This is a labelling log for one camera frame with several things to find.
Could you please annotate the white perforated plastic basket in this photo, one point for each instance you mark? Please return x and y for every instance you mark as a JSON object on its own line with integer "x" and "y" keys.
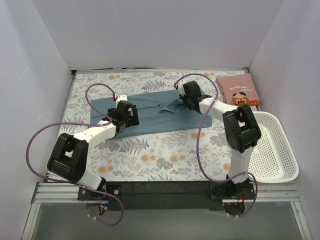
{"x": 272, "y": 160}

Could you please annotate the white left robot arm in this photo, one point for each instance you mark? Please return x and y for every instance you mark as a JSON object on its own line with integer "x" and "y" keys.
{"x": 68, "y": 159}

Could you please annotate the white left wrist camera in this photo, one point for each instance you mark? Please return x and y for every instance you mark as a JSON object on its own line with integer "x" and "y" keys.
{"x": 121, "y": 98}

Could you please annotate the floral table mat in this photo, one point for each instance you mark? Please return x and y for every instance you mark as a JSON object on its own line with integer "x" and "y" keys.
{"x": 169, "y": 156}

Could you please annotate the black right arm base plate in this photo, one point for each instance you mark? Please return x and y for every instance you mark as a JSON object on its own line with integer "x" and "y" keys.
{"x": 232, "y": 197}

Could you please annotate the folded pink t shirt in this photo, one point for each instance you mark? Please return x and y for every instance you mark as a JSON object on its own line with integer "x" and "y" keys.
{"x": 239, "y": 90}

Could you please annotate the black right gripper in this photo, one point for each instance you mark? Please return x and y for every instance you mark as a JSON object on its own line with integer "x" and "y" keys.
{"x": 185, "y": 99}

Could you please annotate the blue t shirt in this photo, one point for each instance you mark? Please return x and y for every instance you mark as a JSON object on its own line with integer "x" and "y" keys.
{"x": 161, "y": 112}

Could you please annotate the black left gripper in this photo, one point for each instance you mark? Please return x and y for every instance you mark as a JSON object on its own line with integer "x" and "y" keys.
{"x": 135, "y": 115}

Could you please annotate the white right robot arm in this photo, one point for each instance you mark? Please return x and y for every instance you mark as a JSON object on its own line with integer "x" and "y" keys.
{"x": 241, "y": 129}

